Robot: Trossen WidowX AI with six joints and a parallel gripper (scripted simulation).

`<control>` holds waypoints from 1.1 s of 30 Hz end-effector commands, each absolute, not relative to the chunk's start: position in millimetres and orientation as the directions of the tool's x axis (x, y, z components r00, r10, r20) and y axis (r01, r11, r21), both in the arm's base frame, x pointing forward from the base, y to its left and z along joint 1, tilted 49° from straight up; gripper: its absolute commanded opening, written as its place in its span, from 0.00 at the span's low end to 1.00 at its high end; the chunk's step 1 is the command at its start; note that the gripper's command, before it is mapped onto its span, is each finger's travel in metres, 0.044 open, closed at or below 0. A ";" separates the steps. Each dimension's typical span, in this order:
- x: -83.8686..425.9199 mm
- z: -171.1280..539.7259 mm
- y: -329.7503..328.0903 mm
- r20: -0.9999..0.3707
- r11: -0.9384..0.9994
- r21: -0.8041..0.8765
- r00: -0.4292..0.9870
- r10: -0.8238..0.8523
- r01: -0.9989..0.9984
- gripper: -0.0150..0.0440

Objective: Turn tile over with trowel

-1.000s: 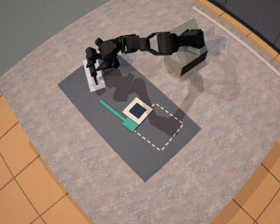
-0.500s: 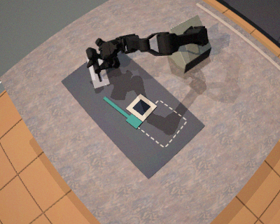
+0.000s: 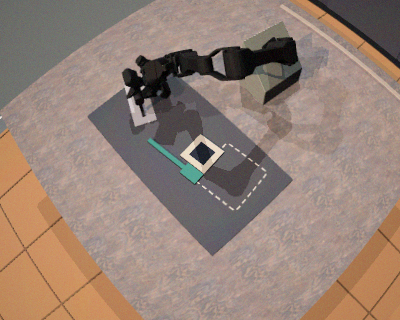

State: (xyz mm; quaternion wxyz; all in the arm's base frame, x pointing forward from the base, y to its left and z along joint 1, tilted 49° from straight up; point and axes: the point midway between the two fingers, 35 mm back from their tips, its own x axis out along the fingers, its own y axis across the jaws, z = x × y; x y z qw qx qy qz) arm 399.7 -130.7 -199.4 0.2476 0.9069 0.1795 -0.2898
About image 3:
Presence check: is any teal small trowel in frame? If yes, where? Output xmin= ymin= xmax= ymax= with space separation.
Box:
xmin=148 ymin=138 xmax=204 ymax=184

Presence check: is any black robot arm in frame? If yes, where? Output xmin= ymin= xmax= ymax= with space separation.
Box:
xmin=135 ymin=37 xmax=298 ymax=81

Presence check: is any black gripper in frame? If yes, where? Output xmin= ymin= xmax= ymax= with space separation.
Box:
xmin=122 ymin=68 xmax=171 ymax=99

